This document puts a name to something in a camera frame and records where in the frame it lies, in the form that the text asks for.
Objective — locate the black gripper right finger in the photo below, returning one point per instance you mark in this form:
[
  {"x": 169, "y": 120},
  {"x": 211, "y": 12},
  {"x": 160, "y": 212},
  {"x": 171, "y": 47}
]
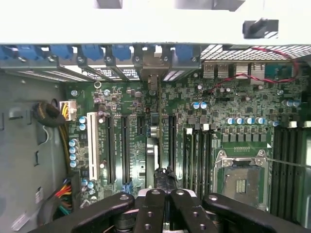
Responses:
[{"x": 189, "y": 213}]

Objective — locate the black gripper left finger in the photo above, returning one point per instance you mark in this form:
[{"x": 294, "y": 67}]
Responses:
[{"x": 150, "y": 213}]

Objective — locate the black RAM slot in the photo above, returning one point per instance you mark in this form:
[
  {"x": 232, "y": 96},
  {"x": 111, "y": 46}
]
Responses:
[
  {"x": 297, "y": 170},
  {"x": 278, "y": 170},
  {"x": 199, "y": 160},
  {"x": 288, "y": 170},
  {"x": 207, "y": 160},
  {"x": 306, "y": 170}
]

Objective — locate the CPU socket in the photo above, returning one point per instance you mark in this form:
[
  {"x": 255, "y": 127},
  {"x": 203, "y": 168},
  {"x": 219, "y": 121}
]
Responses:
[{"x": 243, "y": 184}]

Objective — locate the long black expansion slot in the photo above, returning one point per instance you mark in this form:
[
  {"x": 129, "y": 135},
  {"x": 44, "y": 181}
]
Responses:
[
  {"x": 173, "y": 140},
  {"x": 125, "y": 148},
  {"x": 110, "y": 148}
]

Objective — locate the short black expansion slot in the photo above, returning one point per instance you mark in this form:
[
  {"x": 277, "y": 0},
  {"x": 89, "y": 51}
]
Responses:
[{"x": 140, "y": 126}]

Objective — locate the white expansion slot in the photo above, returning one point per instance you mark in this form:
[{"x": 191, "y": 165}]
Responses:
[{"x": 93, "y": 145}]

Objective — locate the thin metal locking lever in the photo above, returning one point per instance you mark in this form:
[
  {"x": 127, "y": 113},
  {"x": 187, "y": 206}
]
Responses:
[{"x": 291, "y": 163}]

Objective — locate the green motherboard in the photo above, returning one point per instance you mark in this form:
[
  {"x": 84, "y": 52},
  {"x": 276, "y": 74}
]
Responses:
[{"x": 218, "y": 97}]

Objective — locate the white power connector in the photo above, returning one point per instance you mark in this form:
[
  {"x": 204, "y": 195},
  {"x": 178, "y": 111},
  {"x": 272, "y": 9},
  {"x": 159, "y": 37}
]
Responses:
[{"x": 69, "y": 110}]

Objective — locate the silver USB port block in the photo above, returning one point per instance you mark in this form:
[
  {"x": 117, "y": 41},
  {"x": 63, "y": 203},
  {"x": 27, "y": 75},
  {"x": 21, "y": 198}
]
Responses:
[{"x": 216, "y": 70}]

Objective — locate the silver network port block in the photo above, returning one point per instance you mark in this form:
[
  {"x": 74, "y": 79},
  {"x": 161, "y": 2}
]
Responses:
[{"x": 250, "y": 72}]

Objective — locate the blue slot retainer clip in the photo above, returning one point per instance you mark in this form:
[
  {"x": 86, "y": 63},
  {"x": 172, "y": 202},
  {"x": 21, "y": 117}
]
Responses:
[
  {"x": 121, "y": 53},
  {"x": 92, "y": 53},
  {"x": 8, "y": 53},
  {"x": 62, "y": 52},
  {"x": 29, "y": 53},
  {"x": 184, "y": 53}
]

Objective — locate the teal video port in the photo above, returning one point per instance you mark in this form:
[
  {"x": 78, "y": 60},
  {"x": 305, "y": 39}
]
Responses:
[{"x": 278, "y": 72}]

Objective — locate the black open PC case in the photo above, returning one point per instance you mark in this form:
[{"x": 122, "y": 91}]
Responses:
[{"x": 145, "y": 24}]

